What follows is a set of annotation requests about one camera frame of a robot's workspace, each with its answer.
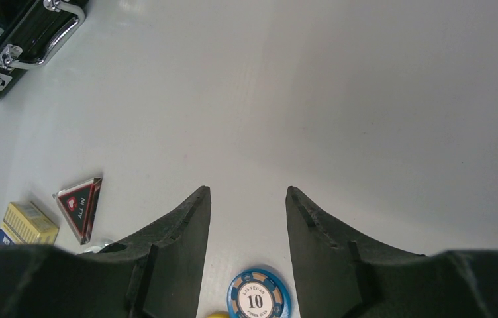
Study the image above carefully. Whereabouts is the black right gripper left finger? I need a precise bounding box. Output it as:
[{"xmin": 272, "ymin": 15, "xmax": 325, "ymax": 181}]
[{"xmin": 0, "ymin": 186, "xmax": 211, "ymax": 317}]

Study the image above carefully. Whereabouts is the yellow blue card deck box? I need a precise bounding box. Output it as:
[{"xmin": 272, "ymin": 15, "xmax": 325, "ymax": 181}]
[{"xmin": 0, "ymin": 201, "xmax": 59, "ymax": 245}]

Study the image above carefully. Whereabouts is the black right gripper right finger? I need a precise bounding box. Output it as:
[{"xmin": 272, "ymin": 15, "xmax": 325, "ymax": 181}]
[{"xmin": 285, "ymin": 186, "xmax": 498, "ymax": 317}]

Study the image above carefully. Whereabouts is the blue ten poker chip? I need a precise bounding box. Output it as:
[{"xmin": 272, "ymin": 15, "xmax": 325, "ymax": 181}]
[{"xmin": 226, "ymin": 268, "xmax": 292, "ymax": 318}]

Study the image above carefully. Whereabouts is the yellow big blind button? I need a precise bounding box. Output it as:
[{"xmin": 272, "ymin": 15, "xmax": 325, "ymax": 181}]
[{"xmin": 206, "ymin": 311, "xmax": 230, "ymax": 318}]

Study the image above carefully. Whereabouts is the black aluminium poker case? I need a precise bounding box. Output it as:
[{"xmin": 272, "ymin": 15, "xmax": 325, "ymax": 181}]
[{"xmin": 0, "ymin": 0, "xmax": 88, "ymax": 99}]

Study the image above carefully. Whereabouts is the triangular all in button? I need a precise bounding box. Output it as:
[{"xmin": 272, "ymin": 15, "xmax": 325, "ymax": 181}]
[{"xmin": 52, "ymin": 177, "xmax": 103, "ymax": 245}]

